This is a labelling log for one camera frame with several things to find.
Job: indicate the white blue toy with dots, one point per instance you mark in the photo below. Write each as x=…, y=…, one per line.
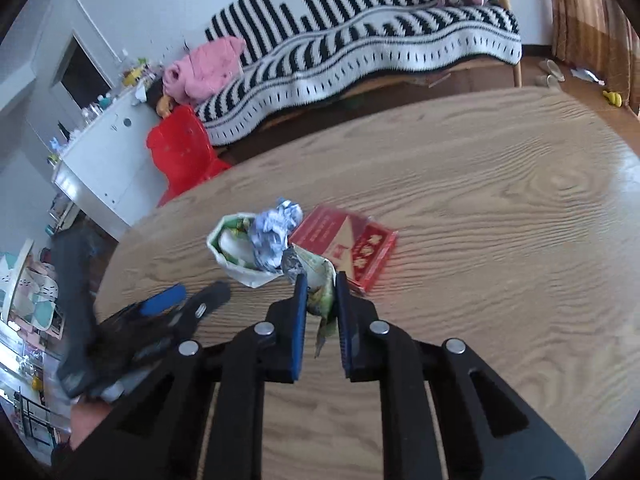
x=586, y=75

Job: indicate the orange plush toy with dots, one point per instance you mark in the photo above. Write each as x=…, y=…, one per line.
x=165, y=106

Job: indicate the crumpled printed paper ball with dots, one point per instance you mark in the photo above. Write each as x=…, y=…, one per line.
x=272, y=235

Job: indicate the green snack packet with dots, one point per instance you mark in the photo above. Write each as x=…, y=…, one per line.
x=320, y=270

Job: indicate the white cabinet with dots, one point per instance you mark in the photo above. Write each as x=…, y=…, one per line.
x=110, y=160

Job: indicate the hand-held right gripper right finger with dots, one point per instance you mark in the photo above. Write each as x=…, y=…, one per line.
x=342, y=330

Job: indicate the white green paper bag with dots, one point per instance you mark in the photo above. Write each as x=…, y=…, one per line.
x=240, y=267

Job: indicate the red plastic chair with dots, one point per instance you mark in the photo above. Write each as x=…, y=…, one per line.
x=182, y=150

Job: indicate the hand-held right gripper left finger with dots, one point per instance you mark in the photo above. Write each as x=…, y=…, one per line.
x=299, y=330

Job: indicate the brown curtain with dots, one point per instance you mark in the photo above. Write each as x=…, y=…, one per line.
x=585, y=20

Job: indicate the small yellow toy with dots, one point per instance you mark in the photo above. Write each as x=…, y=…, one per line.
x=614, y=98

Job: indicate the person's left hand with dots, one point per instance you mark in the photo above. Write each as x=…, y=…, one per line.
x=87, y=422

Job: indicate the black white striped sofa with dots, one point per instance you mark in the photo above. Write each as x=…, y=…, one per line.
x=350, y=60

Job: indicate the group of small bottles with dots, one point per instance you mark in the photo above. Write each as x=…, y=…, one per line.
x=100, y=105

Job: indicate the beige slipper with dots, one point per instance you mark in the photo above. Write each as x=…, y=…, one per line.
x=541, y=81
x=555, y=70

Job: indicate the red cardboard box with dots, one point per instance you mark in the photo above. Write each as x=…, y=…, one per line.
x=370, y=255

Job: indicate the cluttered shelf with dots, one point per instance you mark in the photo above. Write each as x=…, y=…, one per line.
x=30, y=290

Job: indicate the pink clothing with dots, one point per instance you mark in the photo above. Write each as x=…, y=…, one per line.
x=205, y=67

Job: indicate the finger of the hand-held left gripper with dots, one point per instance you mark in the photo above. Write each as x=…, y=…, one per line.
x=162, y=299
x=210, y=297

